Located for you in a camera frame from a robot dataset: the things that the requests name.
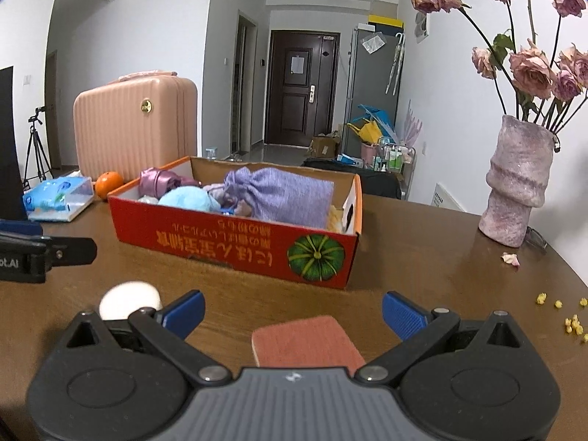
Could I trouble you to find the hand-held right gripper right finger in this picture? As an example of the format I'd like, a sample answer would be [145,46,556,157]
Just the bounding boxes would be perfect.
[357,291,540,384]

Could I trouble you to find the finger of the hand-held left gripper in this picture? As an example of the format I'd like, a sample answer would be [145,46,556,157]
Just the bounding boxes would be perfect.
[0,220,42,236]
[0,235,97,268]

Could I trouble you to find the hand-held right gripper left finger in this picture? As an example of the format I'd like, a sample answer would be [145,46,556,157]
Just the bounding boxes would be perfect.
[48,291,233,384]

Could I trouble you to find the white round puff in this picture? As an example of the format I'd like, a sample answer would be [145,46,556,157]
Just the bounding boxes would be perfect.
[98,281,164,321]

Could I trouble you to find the red cardboard box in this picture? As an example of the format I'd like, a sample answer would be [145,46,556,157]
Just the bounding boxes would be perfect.
[108,156,363,290]

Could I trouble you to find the pink layered sponge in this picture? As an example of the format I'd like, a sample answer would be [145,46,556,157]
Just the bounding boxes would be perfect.
[251,315,366,377]

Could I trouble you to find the purple satin scrunchie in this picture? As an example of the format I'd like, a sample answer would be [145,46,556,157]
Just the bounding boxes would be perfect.
[139,168,200,198]

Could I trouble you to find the light blue fluffy ball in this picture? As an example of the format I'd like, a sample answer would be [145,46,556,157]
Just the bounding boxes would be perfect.
[158,186,221,212]

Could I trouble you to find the purple linen drawstring pouch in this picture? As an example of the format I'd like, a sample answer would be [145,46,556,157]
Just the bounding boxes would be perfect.
[223,166,334,228]

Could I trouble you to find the blue tissue box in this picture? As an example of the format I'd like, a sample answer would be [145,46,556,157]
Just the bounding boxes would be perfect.
[23,176,95,222]

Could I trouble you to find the orange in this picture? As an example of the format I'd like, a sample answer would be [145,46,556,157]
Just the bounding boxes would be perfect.
[95,171,125,200]

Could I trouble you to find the black paper bag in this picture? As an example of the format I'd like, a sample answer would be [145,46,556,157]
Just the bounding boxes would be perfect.
[0,67,28,221]

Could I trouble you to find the black tripod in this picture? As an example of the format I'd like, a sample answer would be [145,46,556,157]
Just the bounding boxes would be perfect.
[23,107,53,189]

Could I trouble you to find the white leaning board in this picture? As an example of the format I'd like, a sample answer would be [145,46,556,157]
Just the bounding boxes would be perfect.
[429,183,467,212]

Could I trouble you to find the black chair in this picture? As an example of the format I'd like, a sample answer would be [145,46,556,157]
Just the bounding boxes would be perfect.
[301,158,402,200]

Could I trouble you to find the pink suitcase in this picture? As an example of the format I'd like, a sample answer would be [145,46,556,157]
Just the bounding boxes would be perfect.
[73,71,198,184]

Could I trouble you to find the white storage trolley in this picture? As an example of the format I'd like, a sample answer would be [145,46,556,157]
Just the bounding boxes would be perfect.
[361,142,416,198]

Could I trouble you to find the yellow crumbs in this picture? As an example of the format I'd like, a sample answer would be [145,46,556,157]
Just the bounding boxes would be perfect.
[535,291,588,343]

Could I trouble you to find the pink textured vase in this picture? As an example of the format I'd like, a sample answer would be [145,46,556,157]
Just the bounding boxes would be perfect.
[478,115,556,247]

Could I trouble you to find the brown cardboard carton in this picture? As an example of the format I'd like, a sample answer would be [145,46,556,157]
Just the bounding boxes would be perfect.
[308,135,341,157]

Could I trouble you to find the blue plastic stool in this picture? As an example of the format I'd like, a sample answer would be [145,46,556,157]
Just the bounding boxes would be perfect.
[358,103,398,143]

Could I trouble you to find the grey refrigerator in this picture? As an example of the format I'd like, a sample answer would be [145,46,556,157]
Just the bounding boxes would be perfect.
[344,26,405,148]

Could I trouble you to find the grey side door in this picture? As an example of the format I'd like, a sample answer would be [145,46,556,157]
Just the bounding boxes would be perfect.
[232,11,258,152]

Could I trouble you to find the dark brown entrance door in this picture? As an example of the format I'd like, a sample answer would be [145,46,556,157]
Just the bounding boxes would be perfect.
[264,30,341,148]

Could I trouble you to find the clear folded umbrella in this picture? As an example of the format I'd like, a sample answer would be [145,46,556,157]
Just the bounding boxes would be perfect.
[386,33,405,95]

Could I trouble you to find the dried pink roses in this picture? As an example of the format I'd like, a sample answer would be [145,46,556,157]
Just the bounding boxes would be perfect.
[410,0,588,134]

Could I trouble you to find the yellow and black box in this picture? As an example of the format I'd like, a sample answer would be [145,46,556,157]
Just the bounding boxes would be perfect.
[367,14,405,35]

